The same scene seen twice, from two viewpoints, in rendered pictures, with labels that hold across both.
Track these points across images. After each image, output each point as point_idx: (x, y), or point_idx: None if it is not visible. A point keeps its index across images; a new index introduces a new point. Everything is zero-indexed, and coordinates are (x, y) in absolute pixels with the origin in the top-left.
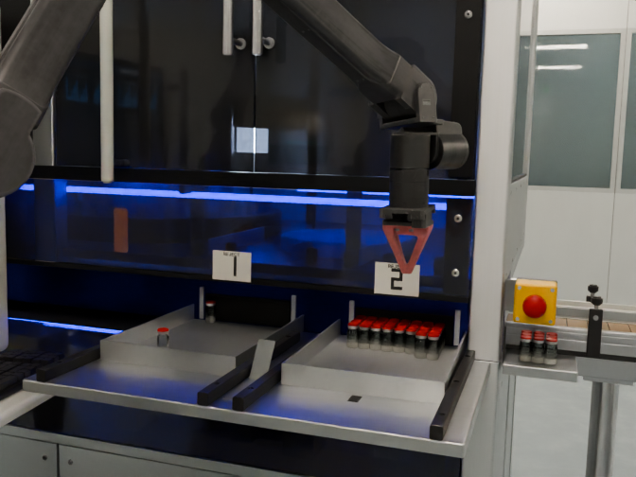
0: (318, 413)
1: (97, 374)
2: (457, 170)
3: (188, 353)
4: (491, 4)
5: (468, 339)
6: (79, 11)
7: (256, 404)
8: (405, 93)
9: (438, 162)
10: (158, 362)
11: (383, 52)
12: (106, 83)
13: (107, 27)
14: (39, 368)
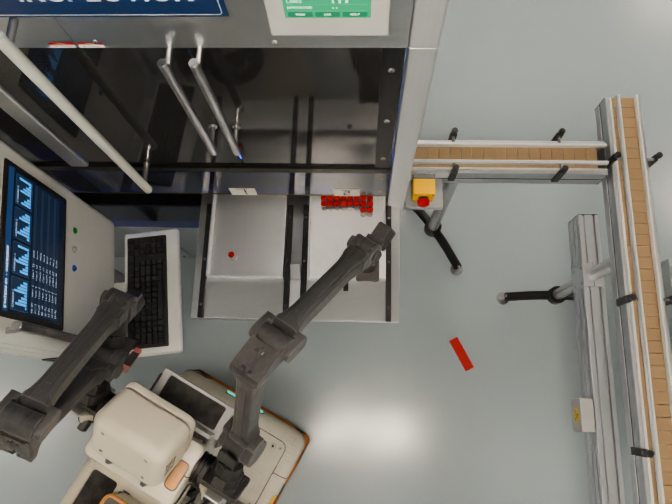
0: (335, 310)
1: (219, 298)
2: (380, 166)
3: (257, 276)
4: (403, 119)
5: (388, 203)
6: (257, 413)
7: None
8: (367, 266)
9: (381, 250)
10: (241, 277)
11: (356, 269)
12: (124, 167)
13: (108, 149)
14: (198, 316)
